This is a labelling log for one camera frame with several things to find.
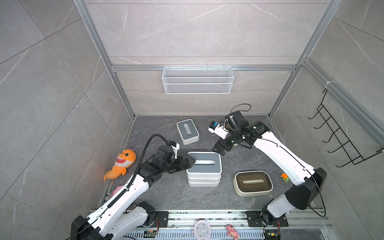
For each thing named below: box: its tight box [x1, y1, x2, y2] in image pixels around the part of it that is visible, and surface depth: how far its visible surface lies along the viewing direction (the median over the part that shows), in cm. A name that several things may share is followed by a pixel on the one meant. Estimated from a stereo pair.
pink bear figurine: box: [226, 224, 240, 240], surface depth 70 cm
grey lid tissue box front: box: [186, 151, 222, 179], surface depth 76 cm
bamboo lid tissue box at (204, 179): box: [187, 176, 221, 182], surface depth 76 cm
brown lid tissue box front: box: [233, 170, 274, 197], surface depth 82 cm
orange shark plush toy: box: [103, 149, 137, 181], surface depth 87 cm
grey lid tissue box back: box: [176, 119, 200, 145], surface depth 106 cm
